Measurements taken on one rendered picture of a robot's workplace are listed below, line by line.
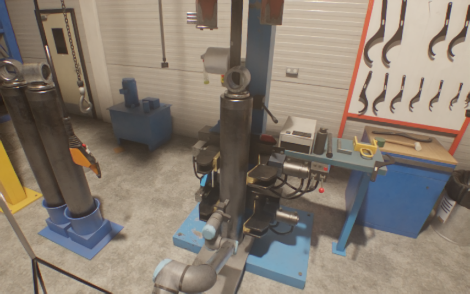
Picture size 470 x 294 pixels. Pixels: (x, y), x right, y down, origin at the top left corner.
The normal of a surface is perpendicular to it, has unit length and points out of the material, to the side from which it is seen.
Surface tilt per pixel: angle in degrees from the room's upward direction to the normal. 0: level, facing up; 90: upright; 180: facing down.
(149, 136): 90
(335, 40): 90
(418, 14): 90
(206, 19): 90
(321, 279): 0
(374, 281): 0
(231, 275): 0
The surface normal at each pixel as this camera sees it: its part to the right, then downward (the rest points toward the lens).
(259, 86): -0.35, 0.43
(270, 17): 0.24, 0.46
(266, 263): 0.04, -0.88
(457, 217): -0.89, 0.23
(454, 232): -0.72, 0.35
